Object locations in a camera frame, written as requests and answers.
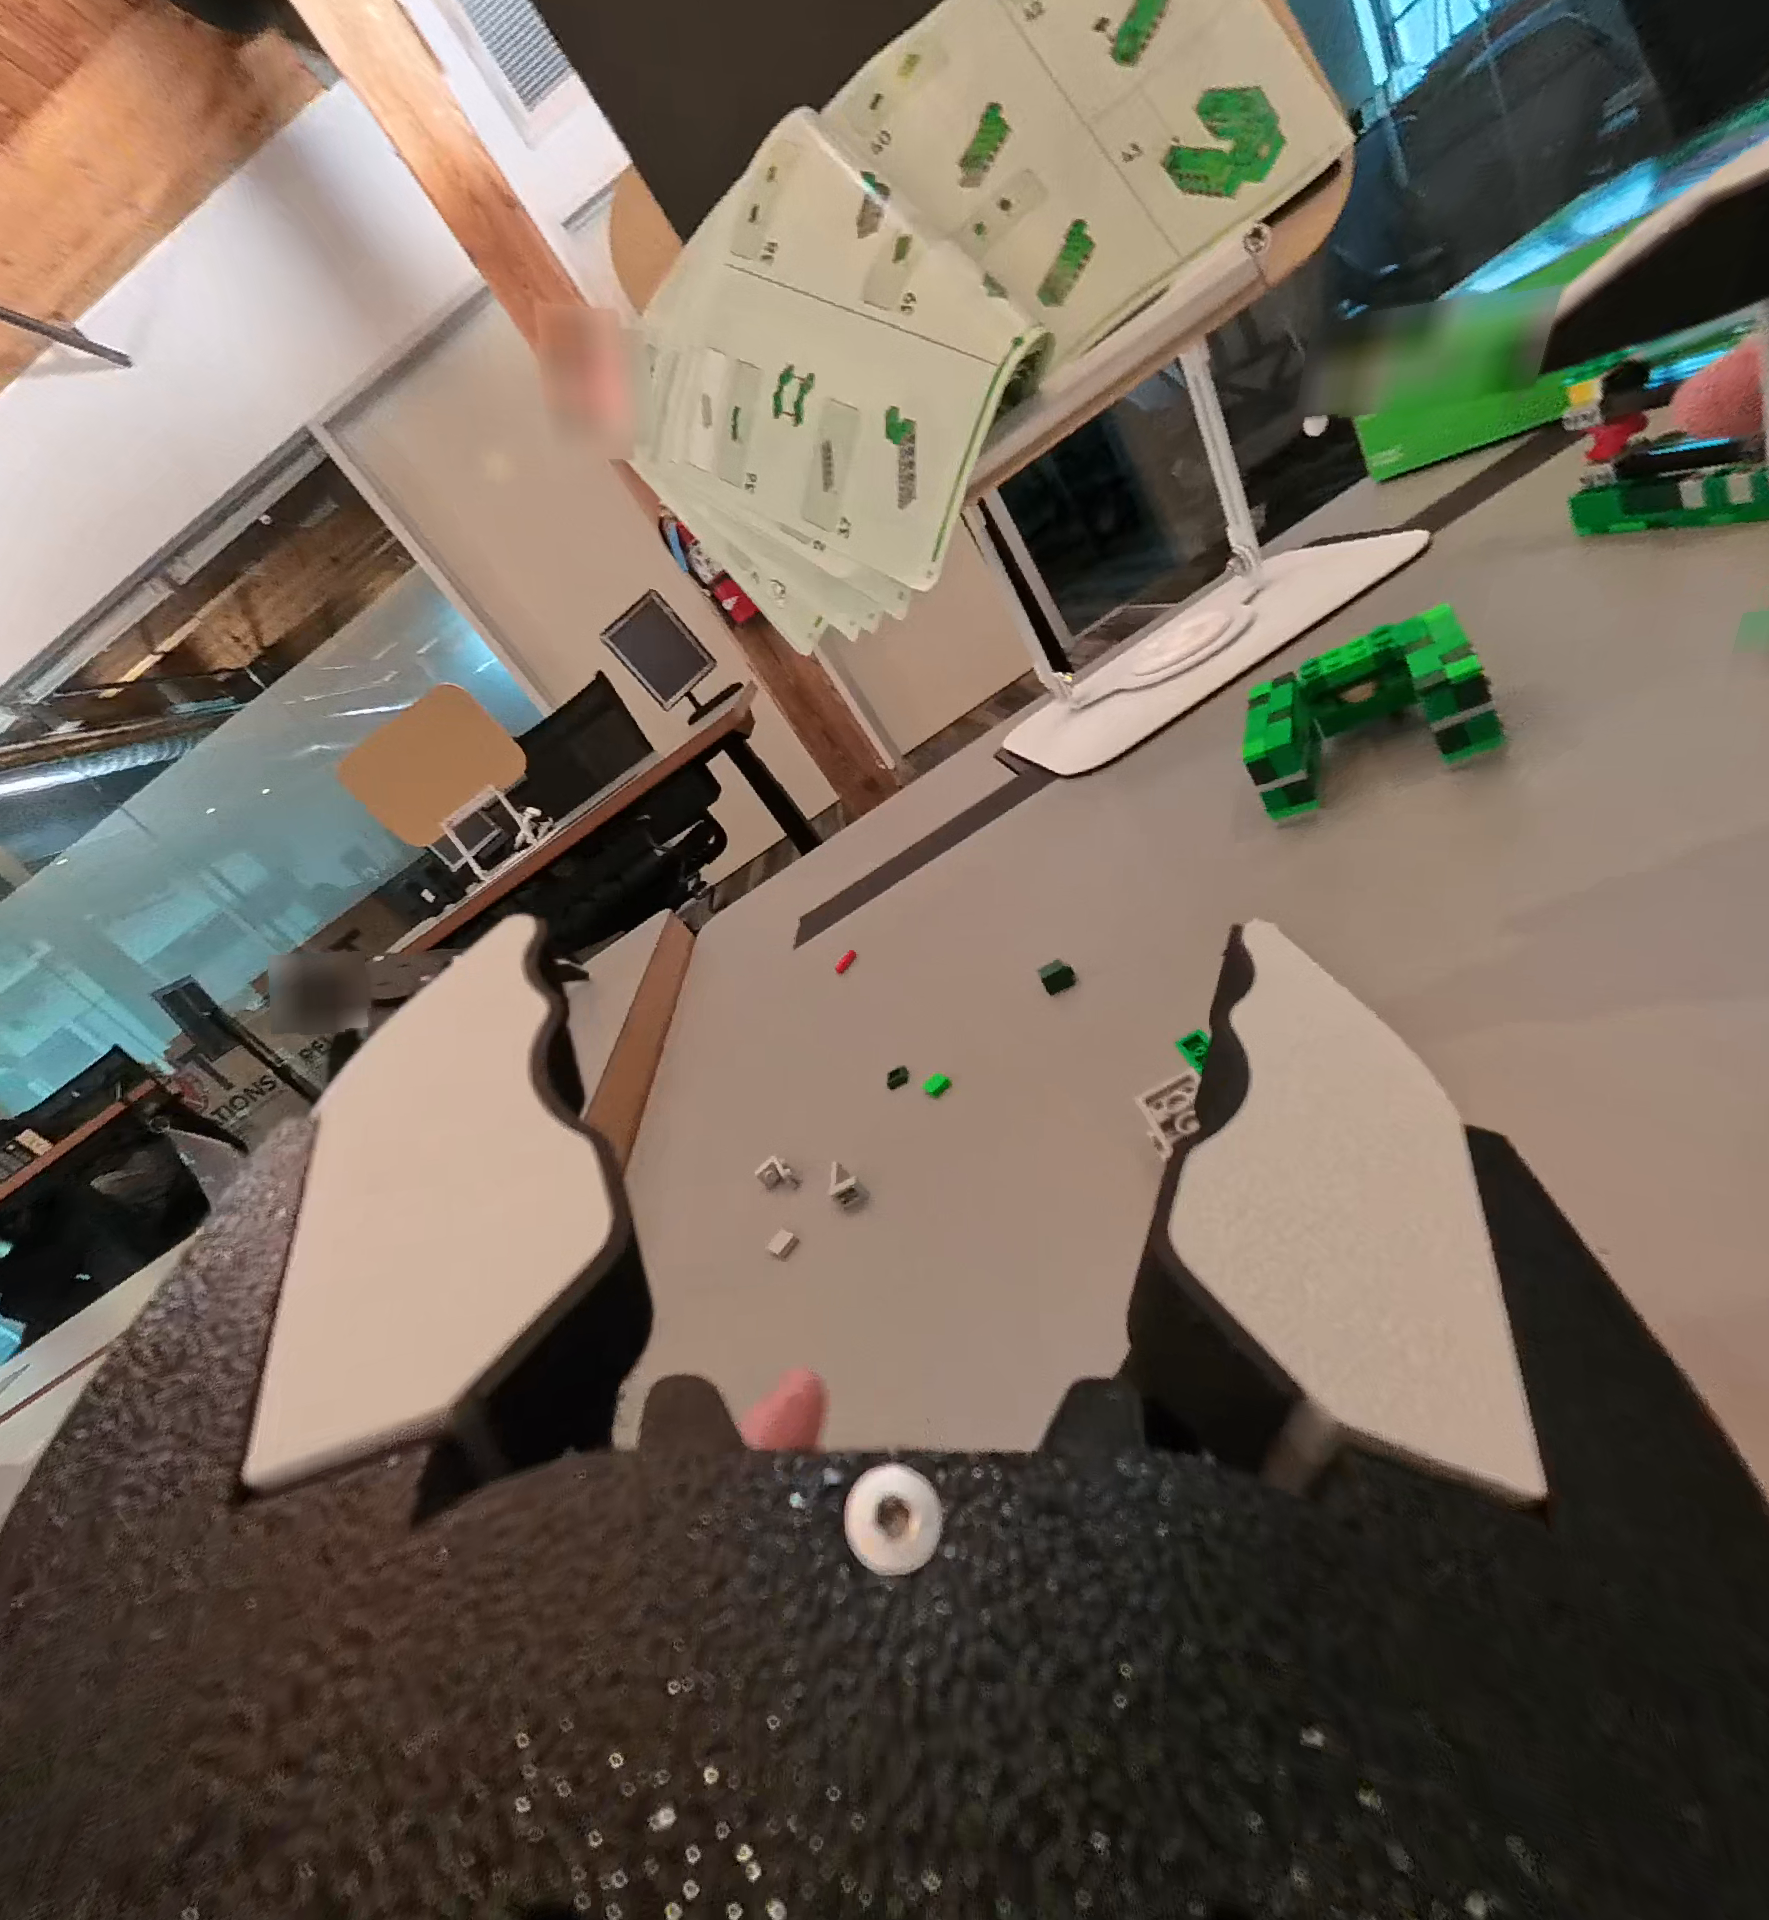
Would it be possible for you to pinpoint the person's left hand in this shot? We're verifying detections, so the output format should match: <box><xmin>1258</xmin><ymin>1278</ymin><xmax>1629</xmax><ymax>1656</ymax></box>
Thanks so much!
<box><xmin>740</xmin><ymin>1368</ymin><xmax>829</xmax><ymax>1454</ymax></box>

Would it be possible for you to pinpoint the red white wall sign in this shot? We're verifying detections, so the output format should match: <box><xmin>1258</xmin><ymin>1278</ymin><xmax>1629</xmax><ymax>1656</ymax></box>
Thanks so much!
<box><xmin>658</xmin><ymin>511</ymin><xmax>767</xmax><ymax>625</ymax></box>

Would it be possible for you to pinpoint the white air vent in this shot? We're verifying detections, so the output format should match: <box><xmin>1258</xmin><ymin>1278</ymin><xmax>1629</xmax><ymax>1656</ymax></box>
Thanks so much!
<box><xmin>440</xmin><ymin>0</ymin><xmax>571</xmax><ymax>108</ymax></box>

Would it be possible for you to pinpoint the green brick assembly with figure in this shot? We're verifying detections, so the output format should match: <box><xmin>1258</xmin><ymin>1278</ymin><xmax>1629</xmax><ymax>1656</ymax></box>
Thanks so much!
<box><xmin>1567</xmin><ymin>360</ymin><xmax>1769</xmax><ymax>540</ymax></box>

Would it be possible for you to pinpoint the brick instruction booklet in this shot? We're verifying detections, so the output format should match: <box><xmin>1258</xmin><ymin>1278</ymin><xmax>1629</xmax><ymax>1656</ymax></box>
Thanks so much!
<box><xmin>626</xmin><ymin>0</ymin><xmax>1358</xmax><ymax>654</ymax></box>

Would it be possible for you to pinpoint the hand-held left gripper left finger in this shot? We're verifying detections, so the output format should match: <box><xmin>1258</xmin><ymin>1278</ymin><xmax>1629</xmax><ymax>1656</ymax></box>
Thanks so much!
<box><xmin>238</xmin><ymin>913</ymin><xmax>658</xmax><ymax>1531</ymax></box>

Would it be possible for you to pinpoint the white book stand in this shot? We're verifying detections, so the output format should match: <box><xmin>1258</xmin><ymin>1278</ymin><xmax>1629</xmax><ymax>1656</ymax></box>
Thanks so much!
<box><xmin>606</xmin><ymin>150</ymin><xmax>1433</xmax><ymax>780</ymax></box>

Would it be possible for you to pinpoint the wooden office desk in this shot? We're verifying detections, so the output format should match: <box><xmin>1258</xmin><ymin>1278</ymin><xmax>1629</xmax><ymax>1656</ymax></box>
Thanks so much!
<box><xmin>375</xmin><ymin>696</ymin><xmax>827</xmax><ymax>962</ymax></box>

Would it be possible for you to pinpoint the grey computer monitor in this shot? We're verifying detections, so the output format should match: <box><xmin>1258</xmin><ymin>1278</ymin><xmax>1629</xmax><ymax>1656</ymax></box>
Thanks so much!
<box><xmin>598</xmin><ymin>588</ymin><xmax>748</xmax><ymax>722</ymax></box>

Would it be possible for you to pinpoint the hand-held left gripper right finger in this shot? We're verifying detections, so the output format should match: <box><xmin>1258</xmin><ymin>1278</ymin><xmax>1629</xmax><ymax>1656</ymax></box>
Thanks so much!
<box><xmin>1125</xmin><ymin>919</ymin><xmax>1553</xmax><ymax>1507</ymax></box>

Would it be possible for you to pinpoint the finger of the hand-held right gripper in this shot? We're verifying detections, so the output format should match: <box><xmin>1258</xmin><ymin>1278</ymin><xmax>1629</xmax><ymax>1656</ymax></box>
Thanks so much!
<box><xmin>1538</xmin><ymin>112</ymin><xmax>1769</xmax><ymax>516</ymax></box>

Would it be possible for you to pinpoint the wooden board book stand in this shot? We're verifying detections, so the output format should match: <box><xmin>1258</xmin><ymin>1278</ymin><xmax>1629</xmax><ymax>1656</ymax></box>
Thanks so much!
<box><xmin>337</xmin><ymin>683</ymin><xmax>549</xmax><ymax>880</ymax></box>

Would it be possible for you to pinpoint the green brick arch model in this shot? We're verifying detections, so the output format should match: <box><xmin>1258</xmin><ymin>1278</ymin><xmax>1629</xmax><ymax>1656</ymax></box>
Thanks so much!
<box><xmin>1241</xmin><ymin>602</ymin><xmax>1501</xmax><ymax>824</ymax></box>

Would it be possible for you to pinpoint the green cardboard box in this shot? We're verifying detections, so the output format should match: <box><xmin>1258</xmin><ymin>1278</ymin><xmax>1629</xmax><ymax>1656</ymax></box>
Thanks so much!
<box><xmin>1349</xmin><ymin>284</ymin><xmax>1608</xmax><ymax>487</ymax></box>

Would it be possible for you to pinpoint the black office chair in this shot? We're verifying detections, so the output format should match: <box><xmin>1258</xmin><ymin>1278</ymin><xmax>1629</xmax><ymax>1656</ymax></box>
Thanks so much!
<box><xmin>516</xmin><ymin>673</ymin><xmax>728</xmax><ymax>962</ymax></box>

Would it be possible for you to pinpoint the person's right hand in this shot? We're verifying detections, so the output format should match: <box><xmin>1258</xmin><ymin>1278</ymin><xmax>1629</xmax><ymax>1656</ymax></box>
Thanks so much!
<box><xmin>1678</xmin><ymin>337</ymin><xmax>1769</xmax><ymax>441</ymax></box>

